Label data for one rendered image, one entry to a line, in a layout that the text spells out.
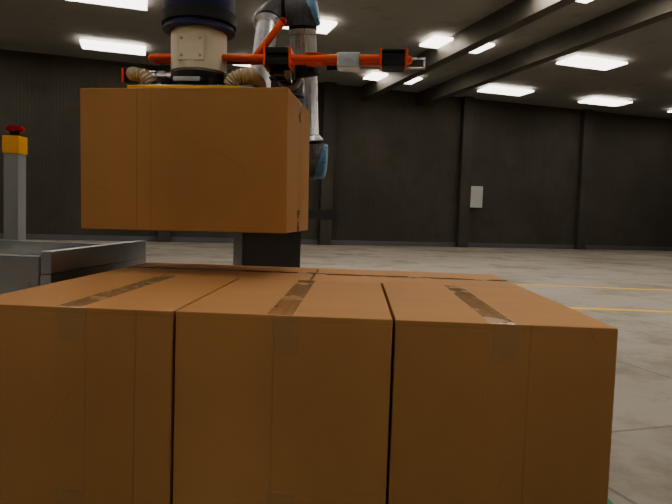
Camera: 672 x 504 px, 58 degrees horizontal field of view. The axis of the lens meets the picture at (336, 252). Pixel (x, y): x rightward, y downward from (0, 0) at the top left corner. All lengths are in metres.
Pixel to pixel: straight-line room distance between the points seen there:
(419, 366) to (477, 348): 0.11
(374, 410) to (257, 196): 0.78
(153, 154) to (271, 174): 0.34
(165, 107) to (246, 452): 1.01
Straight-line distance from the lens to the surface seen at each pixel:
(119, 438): 1.23
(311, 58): 1.91
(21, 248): 2.51
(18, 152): 2.71
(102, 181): 1.85
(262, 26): 2.54
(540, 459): 1.21
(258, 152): 1.70
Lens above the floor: 0.73
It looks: 3 degrees down
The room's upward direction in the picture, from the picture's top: 2 degrees clockwise
